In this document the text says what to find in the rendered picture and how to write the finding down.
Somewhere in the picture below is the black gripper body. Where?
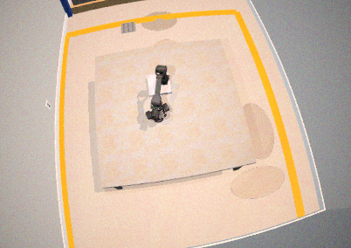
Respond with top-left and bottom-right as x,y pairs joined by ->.
145,103 -> 169,120

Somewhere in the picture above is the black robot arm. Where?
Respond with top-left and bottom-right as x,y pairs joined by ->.
150,65 -> 169,120

